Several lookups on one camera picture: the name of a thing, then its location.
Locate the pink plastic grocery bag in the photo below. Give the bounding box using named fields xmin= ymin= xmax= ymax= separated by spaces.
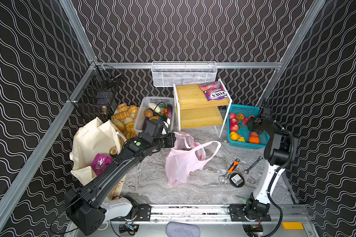
xmin=165 ymin=132 xmax=222 ymax=185

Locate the wooden two-tier shelf rack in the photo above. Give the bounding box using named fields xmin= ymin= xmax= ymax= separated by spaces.
xmin=173 ymin=79 xmax=232 ymax=137

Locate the cream canvas tote bag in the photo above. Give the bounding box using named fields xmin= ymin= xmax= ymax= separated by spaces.
xmin=69 ymin=118 xmax=126 ymax=186

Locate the black wire wall basket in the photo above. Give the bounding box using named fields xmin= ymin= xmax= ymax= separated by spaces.
xmin=72 ymin=61 xmax=124 ymax=122

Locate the long braided bread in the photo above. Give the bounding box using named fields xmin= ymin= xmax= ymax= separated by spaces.
xmin=111 ymin=111 xmax=131 ymax=120

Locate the yellow tag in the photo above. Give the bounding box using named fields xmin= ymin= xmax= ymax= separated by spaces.
xmin=282 ymin=222 xmax=304 ymax=230

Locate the grey cloth pad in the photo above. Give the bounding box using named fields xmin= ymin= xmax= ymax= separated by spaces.
xmin=166 ymin=222 xmax=201 ymax=237

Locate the teal plastic fruit basket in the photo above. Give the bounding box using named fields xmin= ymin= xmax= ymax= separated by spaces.
xmin=227 ymin=104 xmax=270 ymax=150

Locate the purple snack packet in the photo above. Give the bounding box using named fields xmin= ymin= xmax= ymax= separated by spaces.
xmin=91 ymin=154 xmax=113 ymax=175

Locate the green drink can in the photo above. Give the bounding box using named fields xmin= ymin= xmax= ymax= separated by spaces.
xmin=109 ymin=147 xmax=118 ymax=159

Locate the red apple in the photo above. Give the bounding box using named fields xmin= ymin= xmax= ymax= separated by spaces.
xmin=229 ymin=124 xmax=239 ymax=132

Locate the silver wrench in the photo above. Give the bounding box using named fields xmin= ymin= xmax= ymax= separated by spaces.
xmin=243 ymin=156 xmax=264 ymax=174

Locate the white plastic vegetable basket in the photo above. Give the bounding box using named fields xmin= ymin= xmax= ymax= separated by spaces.
xmin=135 ymin=96 xmax=175 ymax=133

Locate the white wire wall basket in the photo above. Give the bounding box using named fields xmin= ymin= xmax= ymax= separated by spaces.
xmin=151 ymin=61 xmax=218 ymax=87

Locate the brown potato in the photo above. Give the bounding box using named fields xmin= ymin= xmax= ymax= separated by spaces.
xmin=144 ymin=109 xmax=153 ymax=118

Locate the black round tape measure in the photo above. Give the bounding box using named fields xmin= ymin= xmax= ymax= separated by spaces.
xmin=229 ymin=173 xmax=245 ymax=188

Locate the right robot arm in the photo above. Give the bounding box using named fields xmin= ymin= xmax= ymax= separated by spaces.
xmin=244 ymin=115 xmax=298 ymax=221

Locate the orange fruit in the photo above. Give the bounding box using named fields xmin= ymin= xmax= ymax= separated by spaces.
xmin=248 ymin=136 xmax=260 ymax=144

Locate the large bread loaf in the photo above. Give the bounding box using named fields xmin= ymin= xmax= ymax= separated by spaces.
xmin=111 ymin=119 xmax=126 ymax=132

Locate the orange box cutter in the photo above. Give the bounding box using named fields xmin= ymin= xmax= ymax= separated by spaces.
xmin=219 ymin=159 xmax=240 ymax=184

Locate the purple Fox's candy bag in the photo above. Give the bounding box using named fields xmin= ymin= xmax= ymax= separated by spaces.
xmin=199 ymin=81 xmax=228 ymax=101

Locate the metal base rail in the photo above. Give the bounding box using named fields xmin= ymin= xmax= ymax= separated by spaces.
xmin=118 ymin=203 xmax=309 ymax=223

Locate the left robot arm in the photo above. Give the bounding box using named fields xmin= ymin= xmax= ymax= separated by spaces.
xmin=65 ymin=119 xmax=176 ymax=236

